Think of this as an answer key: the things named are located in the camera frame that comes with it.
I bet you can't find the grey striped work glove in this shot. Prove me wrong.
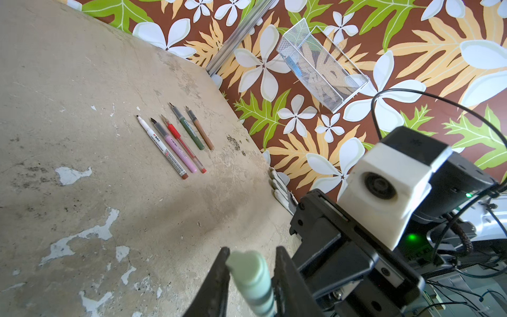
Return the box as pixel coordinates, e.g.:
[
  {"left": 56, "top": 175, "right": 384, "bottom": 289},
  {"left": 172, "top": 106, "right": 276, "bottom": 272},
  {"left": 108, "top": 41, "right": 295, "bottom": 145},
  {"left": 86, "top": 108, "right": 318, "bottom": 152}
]
[{"left": 268, "top": 168, "right": 298, "bottom": 215}]

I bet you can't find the light green pen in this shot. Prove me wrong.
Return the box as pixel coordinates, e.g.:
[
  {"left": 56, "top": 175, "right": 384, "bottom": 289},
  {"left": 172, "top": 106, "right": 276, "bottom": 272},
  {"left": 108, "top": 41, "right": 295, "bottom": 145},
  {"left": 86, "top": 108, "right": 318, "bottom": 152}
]
[{"left": 225, "top": 251, "right": 275, "bottom": 316}]

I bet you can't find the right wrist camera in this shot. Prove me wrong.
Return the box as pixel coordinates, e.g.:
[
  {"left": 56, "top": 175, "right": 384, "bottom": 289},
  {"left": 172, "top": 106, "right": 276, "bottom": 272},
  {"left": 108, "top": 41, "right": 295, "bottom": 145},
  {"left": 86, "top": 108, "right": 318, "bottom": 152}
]
[{"left": 337, "top": 143, "right": 452, "bottom": 250}]

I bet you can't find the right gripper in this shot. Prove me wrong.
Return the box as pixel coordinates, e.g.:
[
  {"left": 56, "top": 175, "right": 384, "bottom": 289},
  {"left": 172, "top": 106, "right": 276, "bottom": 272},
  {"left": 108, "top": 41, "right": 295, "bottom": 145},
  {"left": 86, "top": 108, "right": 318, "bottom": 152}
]
[{"left": 290, "top": 190, "right": 425, "bottom": 316}]

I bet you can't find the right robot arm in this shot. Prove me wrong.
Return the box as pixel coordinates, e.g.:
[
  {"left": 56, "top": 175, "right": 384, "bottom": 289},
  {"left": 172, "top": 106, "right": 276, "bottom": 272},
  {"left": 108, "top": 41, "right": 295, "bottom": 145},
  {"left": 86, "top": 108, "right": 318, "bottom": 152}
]
[{"left": 290, "top": 126, "right": 506, "bottom": 316}]

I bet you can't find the brown white marker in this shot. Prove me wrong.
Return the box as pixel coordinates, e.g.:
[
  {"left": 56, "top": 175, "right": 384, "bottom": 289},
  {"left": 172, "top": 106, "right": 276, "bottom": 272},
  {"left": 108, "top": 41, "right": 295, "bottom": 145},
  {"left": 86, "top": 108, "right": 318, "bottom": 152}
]
[{"left": 136, "top": 115, "right": 188, "bottom": 180}]

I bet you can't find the white mesh basket right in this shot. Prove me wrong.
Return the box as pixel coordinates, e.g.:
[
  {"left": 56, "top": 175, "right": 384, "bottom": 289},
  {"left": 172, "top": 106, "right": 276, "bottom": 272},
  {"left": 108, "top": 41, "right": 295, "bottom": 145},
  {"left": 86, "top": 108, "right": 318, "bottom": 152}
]
[{"left": 277, "top": 18, "right": 370, "bottom": 113}]

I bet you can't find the brown orange pen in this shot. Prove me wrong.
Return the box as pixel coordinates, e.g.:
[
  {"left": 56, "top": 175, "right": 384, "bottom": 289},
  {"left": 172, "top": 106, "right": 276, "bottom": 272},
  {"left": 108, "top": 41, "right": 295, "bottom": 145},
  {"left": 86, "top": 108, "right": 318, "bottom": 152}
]
[{"left": 186, "top": 106, "right": 215, "bottom": 150}]

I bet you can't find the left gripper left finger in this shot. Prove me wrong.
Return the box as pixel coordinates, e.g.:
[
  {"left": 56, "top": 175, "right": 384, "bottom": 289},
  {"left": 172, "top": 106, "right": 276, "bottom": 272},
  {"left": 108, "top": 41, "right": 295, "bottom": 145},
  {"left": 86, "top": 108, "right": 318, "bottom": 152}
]
[{"left": 184, "top": 247, "right": 231, "bottom": 317}]

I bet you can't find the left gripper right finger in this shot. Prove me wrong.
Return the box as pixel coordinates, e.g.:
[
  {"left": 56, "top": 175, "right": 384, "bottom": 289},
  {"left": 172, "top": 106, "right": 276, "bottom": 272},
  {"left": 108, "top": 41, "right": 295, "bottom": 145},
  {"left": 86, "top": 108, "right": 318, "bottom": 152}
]
[{"left": 273, "top": 246, "right": 324, "bottom": 317}]

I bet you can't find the pink pen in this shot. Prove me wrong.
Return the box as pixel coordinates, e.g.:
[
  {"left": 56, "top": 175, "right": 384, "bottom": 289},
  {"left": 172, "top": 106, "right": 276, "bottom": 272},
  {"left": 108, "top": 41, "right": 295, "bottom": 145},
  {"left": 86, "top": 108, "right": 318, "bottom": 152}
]
[{"left": 151, "top": 118, "right": 198, "bottom": 173}]

